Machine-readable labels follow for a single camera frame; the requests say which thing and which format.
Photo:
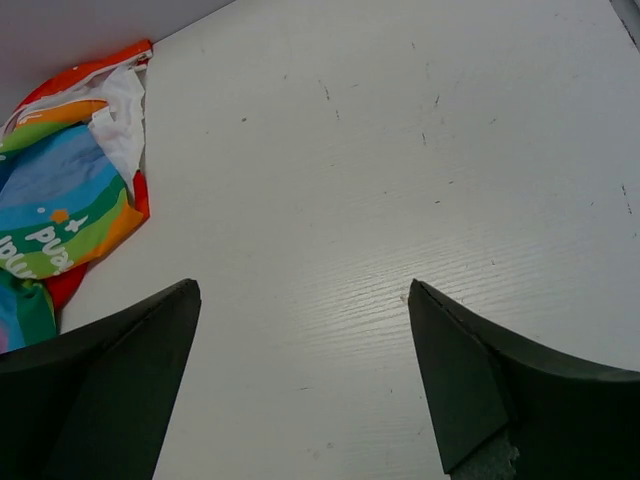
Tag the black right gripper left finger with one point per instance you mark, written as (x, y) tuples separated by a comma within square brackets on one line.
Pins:
[(95, 402)]

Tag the rainbow red kids jacket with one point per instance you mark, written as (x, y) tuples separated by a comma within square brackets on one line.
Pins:
[(72, 186)]

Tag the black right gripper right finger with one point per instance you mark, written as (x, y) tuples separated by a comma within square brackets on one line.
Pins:
[(505, 407)]

